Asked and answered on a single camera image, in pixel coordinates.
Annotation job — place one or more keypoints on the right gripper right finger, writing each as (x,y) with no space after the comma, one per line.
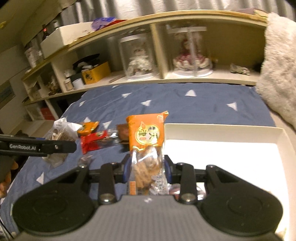
(184,175)

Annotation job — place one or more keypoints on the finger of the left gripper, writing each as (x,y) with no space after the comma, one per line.
(21,146)

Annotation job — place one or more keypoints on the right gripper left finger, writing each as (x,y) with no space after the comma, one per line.
(111,174)

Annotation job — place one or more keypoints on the orange snack pack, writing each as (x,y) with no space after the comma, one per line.
(146,139)
(87,128)

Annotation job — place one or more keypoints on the red snack pack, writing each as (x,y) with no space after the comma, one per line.
(98,140)

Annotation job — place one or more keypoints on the person left hand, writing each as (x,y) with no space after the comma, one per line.
(7,181)

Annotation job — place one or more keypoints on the small dark candy pack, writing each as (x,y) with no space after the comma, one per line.
(85,161)

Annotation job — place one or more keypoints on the blue quilt with triangles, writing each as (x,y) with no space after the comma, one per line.
(208,103)

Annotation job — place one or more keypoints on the dark brown snack pack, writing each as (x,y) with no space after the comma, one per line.
(123,133)

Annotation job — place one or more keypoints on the white cardboard box tray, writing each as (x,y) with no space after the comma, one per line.
(260,155)

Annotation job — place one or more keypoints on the white roll on shelf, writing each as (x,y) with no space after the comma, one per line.
(78,84)

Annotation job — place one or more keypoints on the yellow box on shelf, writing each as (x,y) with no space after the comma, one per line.
(96,74)

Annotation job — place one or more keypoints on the red dress doll in case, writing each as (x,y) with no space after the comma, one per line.
(189,54)

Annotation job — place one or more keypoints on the small ornament on shelf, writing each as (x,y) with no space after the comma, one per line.
(239,69)

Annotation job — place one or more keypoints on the white dress doll in case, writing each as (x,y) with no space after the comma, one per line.
(137,56)

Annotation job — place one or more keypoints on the white storage box on shelf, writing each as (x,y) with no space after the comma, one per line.
(64,36)

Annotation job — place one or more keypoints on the fluffy white pillow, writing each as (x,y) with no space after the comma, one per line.
(276,84)

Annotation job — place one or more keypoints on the wooden headboard shelf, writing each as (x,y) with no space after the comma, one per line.
(231,37)

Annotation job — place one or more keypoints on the grey curtain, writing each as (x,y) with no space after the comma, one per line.
(86,11)

